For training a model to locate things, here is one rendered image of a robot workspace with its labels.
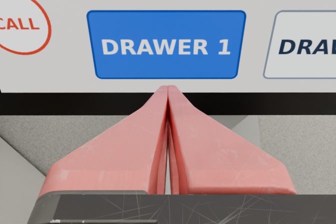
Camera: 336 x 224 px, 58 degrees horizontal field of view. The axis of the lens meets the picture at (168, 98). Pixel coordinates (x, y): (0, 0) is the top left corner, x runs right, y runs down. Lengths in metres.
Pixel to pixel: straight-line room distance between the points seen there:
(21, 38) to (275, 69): 0.16
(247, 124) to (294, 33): 1.01
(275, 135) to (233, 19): 1.09
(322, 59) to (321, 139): 1.12
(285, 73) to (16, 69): 0.18
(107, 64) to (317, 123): 1.18
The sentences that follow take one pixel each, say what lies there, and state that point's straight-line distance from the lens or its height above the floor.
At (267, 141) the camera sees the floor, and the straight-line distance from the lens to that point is 1.25.
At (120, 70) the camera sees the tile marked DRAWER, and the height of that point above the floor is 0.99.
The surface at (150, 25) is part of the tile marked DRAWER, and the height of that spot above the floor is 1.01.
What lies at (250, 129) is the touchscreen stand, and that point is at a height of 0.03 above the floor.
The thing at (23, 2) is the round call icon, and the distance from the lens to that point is 0.20.
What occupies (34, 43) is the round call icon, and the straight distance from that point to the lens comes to 0.21.
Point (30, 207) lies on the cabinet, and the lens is 0.86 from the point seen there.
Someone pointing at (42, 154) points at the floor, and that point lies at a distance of 1.27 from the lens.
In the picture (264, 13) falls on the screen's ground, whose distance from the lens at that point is 0.19.
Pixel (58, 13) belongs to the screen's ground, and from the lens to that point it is 0.19.
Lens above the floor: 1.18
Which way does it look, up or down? 75 degrees down
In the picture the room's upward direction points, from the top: straight up
